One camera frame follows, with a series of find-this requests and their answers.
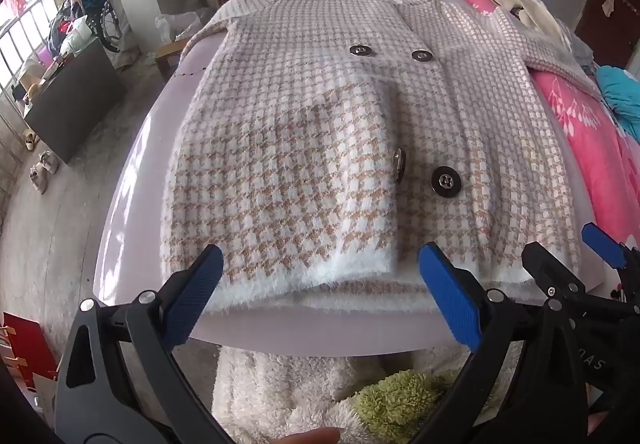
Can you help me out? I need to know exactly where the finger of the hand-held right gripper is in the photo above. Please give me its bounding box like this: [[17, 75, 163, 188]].
[[581, 222, 640, 275], [521, 243, 587, 305]]

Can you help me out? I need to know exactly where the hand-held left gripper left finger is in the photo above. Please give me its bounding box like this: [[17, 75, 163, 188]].
[[52, 244, 236, 444]]

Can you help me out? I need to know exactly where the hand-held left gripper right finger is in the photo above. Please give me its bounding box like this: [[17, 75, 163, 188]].
[[415, 241, 588, 444]]

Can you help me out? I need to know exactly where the beige houndstooth coat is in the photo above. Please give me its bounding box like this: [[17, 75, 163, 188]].
[[160, 0, 601, 315]]

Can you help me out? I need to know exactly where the beige clothes pile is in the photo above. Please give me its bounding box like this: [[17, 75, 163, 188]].
[[482, 0, 573, 45]]

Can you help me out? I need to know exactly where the person's left hand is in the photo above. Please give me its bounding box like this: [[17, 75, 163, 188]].
[[277, 426, 346, 444]]

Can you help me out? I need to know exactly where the pink floral blanket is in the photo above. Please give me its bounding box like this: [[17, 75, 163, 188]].
[[452, 0, 640, 255]]

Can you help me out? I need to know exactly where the green fluffy cloth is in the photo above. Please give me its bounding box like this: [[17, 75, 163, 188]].
[[352, 369, 481, 444]]

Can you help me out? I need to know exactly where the white fluffy robe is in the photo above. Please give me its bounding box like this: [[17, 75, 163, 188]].
[[212, 341, 526, 444]]

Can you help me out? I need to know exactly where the teal cloth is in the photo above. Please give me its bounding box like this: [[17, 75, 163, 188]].
[[595, 65, 640, 145]]

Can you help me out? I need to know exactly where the red box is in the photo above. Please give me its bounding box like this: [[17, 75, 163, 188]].
[[0, 311, 58, 395]]

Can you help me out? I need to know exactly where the light grey cloth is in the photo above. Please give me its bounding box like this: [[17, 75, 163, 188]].
[[567, 31, 598, 70]]

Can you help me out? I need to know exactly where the dark cabinet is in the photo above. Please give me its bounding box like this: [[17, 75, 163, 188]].
[[22, 36, 128, 165]]

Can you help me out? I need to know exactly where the wooden stool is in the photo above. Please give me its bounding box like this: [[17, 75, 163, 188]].
[[155, 36, 193, 80]]

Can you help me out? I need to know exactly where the white plastic bag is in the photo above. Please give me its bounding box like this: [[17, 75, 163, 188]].
[[155, 9, 213, 45]]

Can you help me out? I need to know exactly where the wheelchair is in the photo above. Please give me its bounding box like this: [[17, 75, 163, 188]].
[[80, 0, 126, 55]]

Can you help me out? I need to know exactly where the metal window railing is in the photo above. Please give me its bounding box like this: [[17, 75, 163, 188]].
[[0, 0, 61, 145]]

